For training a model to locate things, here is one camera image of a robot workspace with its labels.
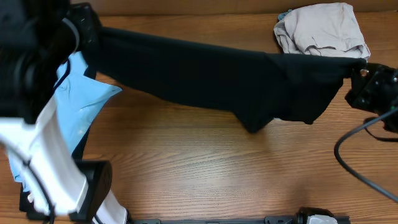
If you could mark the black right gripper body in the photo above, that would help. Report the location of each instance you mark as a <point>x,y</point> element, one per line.
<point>377,93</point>

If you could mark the black t-shirt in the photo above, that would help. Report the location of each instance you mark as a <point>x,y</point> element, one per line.
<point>255,86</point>

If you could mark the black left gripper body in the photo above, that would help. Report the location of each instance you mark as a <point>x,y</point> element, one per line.
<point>87,42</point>

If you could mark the beige folded shorts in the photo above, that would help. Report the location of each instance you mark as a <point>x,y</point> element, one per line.
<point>329,30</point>

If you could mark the light blue t-shirt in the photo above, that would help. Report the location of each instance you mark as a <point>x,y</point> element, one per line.
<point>79,100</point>

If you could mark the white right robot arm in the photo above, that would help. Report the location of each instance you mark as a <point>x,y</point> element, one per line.
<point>373,89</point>

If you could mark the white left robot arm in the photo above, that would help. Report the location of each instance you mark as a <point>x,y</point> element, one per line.
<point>36,38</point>

